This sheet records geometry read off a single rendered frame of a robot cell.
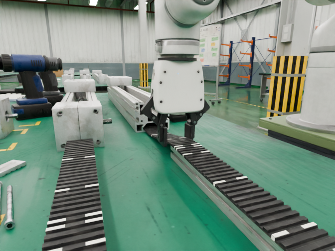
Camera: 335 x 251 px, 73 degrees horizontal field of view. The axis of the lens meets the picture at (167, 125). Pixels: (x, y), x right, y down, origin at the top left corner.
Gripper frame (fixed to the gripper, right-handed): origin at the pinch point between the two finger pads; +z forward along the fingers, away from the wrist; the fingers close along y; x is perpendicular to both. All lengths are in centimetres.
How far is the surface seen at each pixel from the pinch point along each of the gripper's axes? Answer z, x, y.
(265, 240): 3.0, -27.6, -1.3
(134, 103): -4.3, 18.0, -4.9
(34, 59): -16, 49, -33
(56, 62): -16, 73, -28
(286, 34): -58, 222, 253
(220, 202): 3.0, -20.4, -2.0
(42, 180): 4.0, -4.1, -24.8
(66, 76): -4, 208, -35
